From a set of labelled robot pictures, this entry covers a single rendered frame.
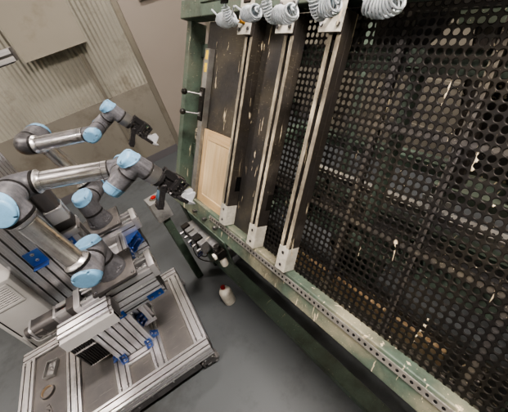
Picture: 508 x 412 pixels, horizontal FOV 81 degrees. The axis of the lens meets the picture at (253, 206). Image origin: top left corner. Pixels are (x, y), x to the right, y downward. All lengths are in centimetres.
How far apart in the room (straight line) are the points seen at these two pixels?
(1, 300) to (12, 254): 23
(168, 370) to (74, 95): 364
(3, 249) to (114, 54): 340
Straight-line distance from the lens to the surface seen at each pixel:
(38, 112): 480
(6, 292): 186
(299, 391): 218
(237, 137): 162
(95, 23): 468
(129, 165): 117
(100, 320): 168
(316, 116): 126
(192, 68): 221
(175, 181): 125
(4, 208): 131
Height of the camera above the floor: 206
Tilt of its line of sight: 38 degrees down
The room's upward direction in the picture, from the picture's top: 18 degrees counter-clockwise
